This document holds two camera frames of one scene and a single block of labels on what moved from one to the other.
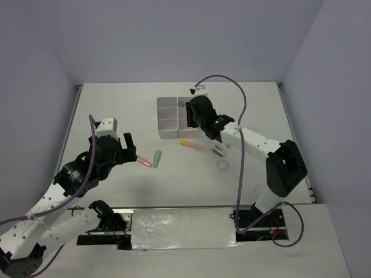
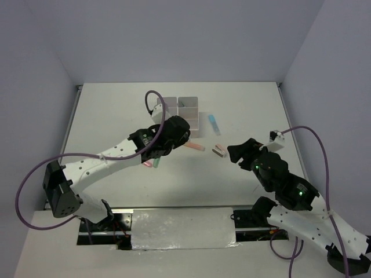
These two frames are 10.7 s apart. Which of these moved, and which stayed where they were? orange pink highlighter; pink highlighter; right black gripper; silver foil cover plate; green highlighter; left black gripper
Moved: left black gripper; right black gripper
Stayed: pink highlighter; green highlighter; orange pink highlighter; silver foil cover plate
